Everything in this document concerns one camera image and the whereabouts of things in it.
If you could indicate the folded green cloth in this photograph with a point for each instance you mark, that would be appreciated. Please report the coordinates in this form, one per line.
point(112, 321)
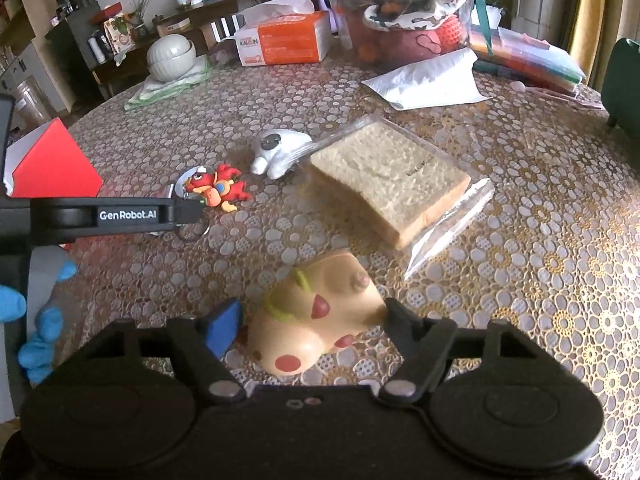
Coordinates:
point(165, 91)

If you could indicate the yellow curtain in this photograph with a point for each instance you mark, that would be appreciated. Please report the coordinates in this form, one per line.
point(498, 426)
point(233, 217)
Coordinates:
point(590, 5)

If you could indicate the chair backrest with white slats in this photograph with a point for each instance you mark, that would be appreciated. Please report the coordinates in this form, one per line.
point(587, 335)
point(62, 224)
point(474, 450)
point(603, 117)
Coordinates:
point(225, 27)

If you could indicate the black side cabinet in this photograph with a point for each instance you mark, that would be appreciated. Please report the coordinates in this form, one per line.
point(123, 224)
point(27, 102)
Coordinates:
point(75, 45)

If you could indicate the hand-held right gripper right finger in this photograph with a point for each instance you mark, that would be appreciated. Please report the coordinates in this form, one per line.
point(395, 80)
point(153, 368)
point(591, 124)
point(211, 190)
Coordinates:
point(402, 321)

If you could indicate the white paper roll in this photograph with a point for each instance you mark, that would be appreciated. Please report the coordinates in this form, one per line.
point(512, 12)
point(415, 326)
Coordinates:
point(97, 49)

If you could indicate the plastic bag of fruit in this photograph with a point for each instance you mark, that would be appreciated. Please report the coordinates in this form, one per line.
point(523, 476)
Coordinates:
point(400, 45)

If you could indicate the wooden television cabinet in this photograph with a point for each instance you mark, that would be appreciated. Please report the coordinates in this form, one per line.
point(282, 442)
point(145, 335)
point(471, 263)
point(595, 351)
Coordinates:
point(215, 9)

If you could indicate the stack of colourful folders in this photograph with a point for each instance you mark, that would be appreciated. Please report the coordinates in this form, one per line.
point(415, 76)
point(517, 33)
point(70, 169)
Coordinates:
point(530, 60)

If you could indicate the green organiser with orange front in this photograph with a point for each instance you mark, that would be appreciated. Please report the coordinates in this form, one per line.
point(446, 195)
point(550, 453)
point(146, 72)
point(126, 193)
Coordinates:
point(625, 85)

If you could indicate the small cardboard tray box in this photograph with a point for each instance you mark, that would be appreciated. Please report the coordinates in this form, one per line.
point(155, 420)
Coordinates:
point(174, 25)

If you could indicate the flat red gift box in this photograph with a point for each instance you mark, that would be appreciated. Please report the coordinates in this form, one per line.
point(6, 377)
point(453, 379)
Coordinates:
point(106, 11)

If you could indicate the grey furry toy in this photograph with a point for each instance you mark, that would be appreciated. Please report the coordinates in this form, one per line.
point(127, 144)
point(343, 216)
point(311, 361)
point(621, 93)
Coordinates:
point(222, 52)

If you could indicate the printed snack bag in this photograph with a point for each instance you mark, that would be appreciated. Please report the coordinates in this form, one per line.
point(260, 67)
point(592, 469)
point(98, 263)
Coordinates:
point(120, 35)

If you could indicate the tall clear jar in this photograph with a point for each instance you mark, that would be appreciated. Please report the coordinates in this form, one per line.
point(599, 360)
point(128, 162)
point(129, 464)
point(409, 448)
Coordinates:
point(32, 105)

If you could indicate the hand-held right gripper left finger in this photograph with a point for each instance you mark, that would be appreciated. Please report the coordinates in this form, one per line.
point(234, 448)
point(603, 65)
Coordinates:
point(225, 327)

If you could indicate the purple vase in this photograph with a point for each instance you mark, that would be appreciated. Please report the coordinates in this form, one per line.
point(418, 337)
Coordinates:
point(327, 2)

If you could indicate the person's left hand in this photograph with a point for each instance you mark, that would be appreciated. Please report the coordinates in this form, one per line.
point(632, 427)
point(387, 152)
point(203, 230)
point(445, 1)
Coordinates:
point(45, 322)

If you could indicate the wall shelving unit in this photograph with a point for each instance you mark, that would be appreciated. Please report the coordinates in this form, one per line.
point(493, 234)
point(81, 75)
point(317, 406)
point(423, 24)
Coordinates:
point(20, 70)

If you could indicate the bread slice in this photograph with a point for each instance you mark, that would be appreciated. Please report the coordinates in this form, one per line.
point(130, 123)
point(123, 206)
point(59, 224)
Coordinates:
point(390, 175)

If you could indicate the dried flowers in vase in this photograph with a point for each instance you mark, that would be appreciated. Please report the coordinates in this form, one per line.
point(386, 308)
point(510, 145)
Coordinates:
point(141, 15)

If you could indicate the white gift bag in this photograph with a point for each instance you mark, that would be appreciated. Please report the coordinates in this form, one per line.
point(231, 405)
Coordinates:
point(491, 15)

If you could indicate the pale green pumpkin bowl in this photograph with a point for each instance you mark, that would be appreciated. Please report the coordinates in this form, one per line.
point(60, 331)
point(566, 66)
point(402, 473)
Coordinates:
point(170, 57)

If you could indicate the red cardboard box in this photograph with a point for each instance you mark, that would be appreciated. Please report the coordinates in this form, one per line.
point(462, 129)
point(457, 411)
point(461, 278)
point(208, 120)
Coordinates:
point(55, 170)

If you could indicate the beige spotted squishy toy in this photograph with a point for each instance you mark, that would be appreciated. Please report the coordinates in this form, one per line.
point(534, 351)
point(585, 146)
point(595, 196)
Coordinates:
point(310, 320)

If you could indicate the orange and white tissue box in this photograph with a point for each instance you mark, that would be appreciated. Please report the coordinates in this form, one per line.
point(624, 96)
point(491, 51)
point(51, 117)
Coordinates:
point(285, 42)

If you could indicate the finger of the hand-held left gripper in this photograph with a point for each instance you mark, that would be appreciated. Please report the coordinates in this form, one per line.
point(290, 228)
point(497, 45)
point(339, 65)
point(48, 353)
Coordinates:
point(190, 210)

